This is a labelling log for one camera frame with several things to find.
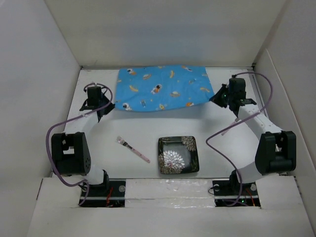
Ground pink-handled metal fork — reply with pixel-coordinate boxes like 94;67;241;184
117;136;151;163

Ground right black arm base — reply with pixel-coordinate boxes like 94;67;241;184
208;179;261;207

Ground blue space-print cloth placemat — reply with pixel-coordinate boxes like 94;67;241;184
115;65;214;112

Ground black floral square plate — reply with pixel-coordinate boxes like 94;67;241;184
158;136;199;175

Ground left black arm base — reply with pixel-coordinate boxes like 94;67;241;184
80;179;126;208

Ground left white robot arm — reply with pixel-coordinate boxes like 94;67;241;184
45;83;115;196

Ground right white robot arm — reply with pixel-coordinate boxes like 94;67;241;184
210;75;297;195

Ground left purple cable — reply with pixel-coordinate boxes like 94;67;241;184
44;83;114;204

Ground pink-handled metal knife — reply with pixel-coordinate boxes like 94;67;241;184
221;118;239;136

